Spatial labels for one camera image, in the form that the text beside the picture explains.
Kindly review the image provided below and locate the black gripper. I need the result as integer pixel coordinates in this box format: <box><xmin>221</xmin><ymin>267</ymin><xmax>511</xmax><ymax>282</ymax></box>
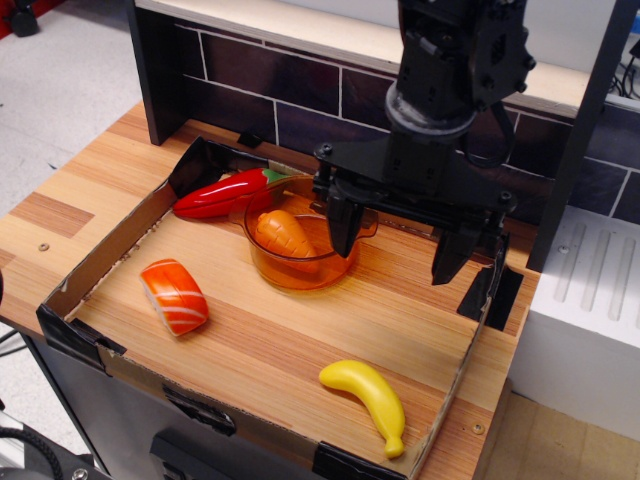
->
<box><xmin>314</xmin><ymin>131</ymin><xmax>517</xmax><ymax>285</ymax></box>

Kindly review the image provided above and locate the orange toy carrot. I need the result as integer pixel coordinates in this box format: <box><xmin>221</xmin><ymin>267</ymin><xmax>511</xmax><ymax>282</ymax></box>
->
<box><xmin>254</xmin><ymin>209</ymin><xmax>319</xmax><ymax>274</ymax></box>

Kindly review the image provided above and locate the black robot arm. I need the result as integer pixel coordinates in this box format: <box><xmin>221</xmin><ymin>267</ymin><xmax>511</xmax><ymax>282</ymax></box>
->
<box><xmin>314</xmin><ymin>1</ymin><xmax>536</xmax><ymax>285</ymax></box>

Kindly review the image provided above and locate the transparent orange plastic pot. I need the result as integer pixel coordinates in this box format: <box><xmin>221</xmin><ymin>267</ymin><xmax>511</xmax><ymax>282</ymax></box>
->
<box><xmin>238</xmin><ymin>176</ymin><xmax>359</xmax><ymax>290</ymax></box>

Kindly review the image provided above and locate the cardboard fence with black tape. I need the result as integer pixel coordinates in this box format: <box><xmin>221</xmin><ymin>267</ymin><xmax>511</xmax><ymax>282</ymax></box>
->
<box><xmin>37</xmin><ymin>139</ymin><xmax>524</xmax><ymax>479</ymax></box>

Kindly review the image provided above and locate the yellow toy banana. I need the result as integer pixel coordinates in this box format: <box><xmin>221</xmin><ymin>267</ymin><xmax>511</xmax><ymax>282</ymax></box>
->
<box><xmin>319</xmin><ymin>360</ymin><xmax>406</xmax><ymax>459</ymax></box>

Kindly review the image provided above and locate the red toy chili pepper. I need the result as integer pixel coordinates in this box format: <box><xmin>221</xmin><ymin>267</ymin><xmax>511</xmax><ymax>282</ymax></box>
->
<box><xmin>173</xmin><ymin>168</ymin><xmax>287</xmax><ymax>219</ymax></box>

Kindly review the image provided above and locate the dark tile backsplash shelf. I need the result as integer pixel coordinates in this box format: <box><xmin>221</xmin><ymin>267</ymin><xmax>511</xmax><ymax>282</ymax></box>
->
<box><xmin>131</xmin><ymin>7</ymin><xmax>639</xmax><ymax>224</ymax></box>

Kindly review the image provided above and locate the white grooved block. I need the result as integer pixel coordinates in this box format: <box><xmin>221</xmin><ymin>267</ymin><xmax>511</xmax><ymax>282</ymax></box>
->
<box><xmin>509</xmin><ymin>207</ymin><xmax>639</xmax><ymax>439</ymax></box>

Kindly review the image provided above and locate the salmon sushi toy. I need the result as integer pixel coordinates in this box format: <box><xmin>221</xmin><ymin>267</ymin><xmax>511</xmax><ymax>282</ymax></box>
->
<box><xmin>139</xmin><ymin>259</ymin><xmax>209</xmax><ymax>337</ymax></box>

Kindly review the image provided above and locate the black equipment bottom left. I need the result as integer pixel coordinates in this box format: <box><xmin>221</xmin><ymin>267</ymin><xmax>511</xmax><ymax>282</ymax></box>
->
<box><xmin>1</xmin><ymin>403</ymin><xmax>111</xmax><ymax>480</ymax></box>

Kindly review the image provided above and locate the black post right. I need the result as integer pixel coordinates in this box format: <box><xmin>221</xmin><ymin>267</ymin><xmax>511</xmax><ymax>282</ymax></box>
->
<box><xmin>527</xmin><ymin>0</ymin><xmax>639</xmax><ymax>272</ymax></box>

